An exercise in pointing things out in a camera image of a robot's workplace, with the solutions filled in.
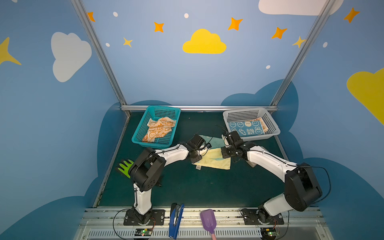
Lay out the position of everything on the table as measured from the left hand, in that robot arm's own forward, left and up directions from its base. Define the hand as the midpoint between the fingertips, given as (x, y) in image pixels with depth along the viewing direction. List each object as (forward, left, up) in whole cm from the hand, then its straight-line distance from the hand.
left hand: (197, 153), depth 95 cm
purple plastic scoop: (-37, -6, -3) cm, 38 cm away
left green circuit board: (-42, +26, -3) cm, 50 cm away
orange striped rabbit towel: (+21, -49, +2) cm, 54 cm away
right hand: (0, -17, +6) cm, 19 cm away
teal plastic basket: (+34, +32, +2) cm, 47 cm away
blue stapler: (-34, +11, -2) cm, 36 cm away
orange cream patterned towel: (+20, +28, 0) cm, 34 cm away
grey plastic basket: (+33, -39, +2) cm, 51 cm away
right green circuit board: (-42, -34, -4) cm, 54 cm away
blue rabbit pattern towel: (+21, -37, +1) cm, 42 cm away
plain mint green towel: (-3, -10, -2) cm, 11 cm away
